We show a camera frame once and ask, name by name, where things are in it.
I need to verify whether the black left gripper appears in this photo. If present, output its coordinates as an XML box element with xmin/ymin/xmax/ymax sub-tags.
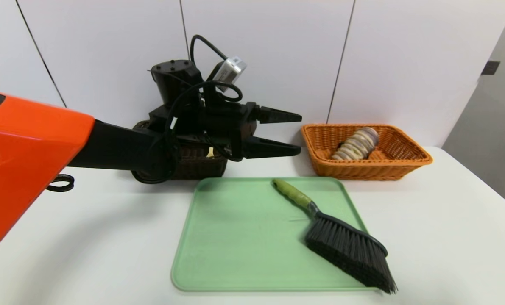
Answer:
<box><xmin>198</xmin><ymin>102</ymin><xmax>302</xmax><ymax>161</ymax></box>

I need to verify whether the swirled purple bread roll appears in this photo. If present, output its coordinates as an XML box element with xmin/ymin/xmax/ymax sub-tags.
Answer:
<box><xmin>331</xmin><ymin>127</ymin><xmax>379</xmax><ymax>161</ymax></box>

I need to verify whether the black brush with green handle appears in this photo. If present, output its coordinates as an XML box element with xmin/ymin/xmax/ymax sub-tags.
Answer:
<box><xmin>272</xmin><ymin>178</ymin><xmax>397</xmax><ymax>294</ymax></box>

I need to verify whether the dark brown wicker basket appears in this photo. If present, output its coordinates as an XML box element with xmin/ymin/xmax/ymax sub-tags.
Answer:
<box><xmin>131</xmin><ymin>120</ymin><xmax>228</xmax><ymax>180</ymax></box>

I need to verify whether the orange wicker basket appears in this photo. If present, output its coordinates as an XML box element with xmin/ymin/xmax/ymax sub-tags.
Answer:
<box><xmin>301</xmin><ymin>124</ymin><xmax>432</xmax><ymax>181</ymax></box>

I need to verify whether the light green plastic tray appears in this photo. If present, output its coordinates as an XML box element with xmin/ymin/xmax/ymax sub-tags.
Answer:
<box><xmin>171</xmin><ymin>177</ymin><xmax>382</xmax><ymax>292</ymax></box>

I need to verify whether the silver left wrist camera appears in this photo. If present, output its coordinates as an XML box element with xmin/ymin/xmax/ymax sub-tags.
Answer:
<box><xmin>212</xmin><ymin>56</ymin><xmax>248</xmax><ymax>93</ymax></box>

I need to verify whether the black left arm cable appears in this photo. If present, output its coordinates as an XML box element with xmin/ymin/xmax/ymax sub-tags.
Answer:
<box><xmin>165</xmin><ymin>35</ymin><xmax>243</xmax><ymax>164</ymax></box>

